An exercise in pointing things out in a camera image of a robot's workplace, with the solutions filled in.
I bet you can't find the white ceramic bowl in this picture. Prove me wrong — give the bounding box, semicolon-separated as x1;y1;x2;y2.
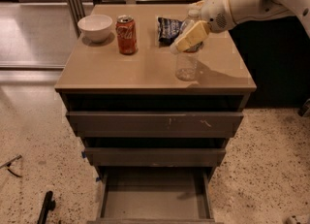
77;15;112;43

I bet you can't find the orange soda can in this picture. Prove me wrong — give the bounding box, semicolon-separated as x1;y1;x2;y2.
115;15;138;54

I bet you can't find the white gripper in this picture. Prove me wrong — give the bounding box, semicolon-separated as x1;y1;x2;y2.
169;0;236;54

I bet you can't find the clear plastic water bottle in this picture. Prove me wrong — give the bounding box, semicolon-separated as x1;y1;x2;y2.
175;10;202;81

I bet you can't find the cable on floor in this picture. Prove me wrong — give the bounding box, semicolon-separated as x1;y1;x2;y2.
0;154;23;178

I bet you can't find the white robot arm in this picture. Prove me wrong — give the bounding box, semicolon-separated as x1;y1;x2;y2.
170;0;310;54

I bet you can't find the black tool on floor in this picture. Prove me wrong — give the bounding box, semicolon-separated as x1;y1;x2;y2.
37;191;56;224

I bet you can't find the tan drawer cabinet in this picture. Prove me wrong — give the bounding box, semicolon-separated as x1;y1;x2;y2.
54;3;258;183

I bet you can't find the open bottom drawer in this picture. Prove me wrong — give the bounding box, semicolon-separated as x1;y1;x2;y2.
87;167;223;224

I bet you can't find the blue chip bag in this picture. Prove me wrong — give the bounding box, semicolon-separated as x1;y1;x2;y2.
157;17;182;46

